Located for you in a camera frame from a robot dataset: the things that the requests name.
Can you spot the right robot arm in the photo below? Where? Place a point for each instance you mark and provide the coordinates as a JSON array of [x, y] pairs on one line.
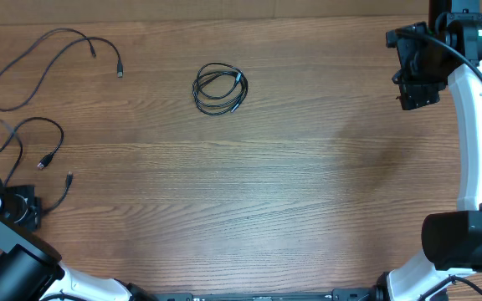
[[443, 53]]

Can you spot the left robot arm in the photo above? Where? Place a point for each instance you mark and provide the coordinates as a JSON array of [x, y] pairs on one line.
[[30, 269]]

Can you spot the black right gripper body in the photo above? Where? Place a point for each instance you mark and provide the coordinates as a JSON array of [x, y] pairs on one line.
[[421, 75]]

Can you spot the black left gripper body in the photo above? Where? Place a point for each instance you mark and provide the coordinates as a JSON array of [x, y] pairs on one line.
[[23, 206]]

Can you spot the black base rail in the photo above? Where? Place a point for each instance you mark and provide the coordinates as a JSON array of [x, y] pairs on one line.
[[262, 297]]

